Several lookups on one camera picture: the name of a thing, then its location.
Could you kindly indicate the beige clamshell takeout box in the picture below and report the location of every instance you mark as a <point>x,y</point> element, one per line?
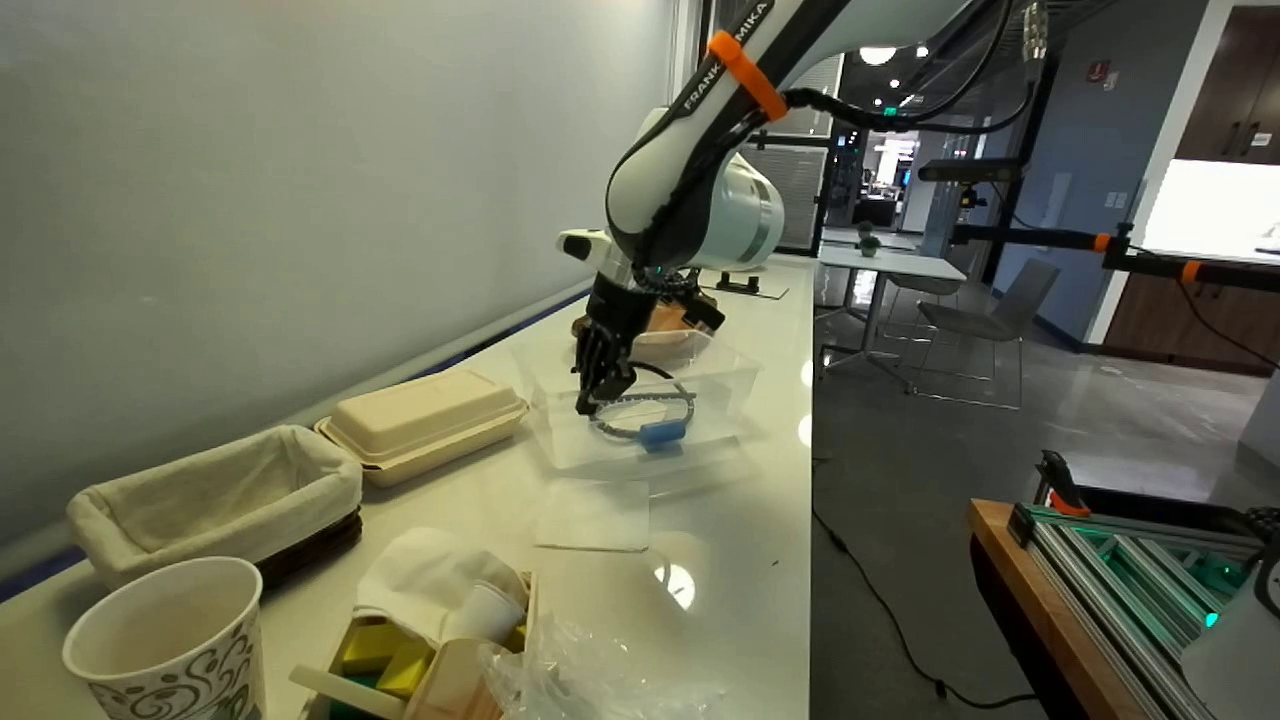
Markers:
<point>426,422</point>

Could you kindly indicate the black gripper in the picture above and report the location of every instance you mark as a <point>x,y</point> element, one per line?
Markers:
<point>602,347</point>

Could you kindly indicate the patterned paper cup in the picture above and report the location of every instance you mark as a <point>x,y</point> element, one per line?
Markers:
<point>172,647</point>

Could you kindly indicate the wooden bench with metal rails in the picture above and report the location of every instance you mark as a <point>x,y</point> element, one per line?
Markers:
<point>1128,605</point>

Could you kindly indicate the grey chair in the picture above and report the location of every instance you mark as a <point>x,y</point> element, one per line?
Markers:
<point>986,347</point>

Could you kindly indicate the white background table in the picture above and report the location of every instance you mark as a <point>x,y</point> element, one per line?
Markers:
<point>883,262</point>

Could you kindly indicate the cloth lined basket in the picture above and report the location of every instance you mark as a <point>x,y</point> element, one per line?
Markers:
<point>245,499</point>

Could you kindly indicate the black camera tripod rig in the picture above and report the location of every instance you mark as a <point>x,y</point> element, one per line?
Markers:
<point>1109,245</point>

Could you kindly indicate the clear plastic container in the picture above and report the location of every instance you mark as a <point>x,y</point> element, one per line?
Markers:
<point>671,409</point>

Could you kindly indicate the crumpled white tissue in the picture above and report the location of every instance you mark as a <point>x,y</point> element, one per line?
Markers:
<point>440,589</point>

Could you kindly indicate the crumpled clear plastic bag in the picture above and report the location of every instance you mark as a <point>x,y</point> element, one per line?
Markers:
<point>573,672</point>

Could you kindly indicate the wooden box with colored blocks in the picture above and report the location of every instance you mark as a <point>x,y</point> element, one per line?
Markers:
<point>392,672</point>

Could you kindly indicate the small black stand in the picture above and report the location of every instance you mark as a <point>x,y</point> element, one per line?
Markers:
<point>744,285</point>

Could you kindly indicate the brown wooden tray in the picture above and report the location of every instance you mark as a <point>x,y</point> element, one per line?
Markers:
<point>671,332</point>

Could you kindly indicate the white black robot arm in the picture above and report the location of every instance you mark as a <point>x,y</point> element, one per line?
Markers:
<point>686,199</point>

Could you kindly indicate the white paper napkin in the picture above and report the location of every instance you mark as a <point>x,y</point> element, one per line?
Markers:
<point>593,517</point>

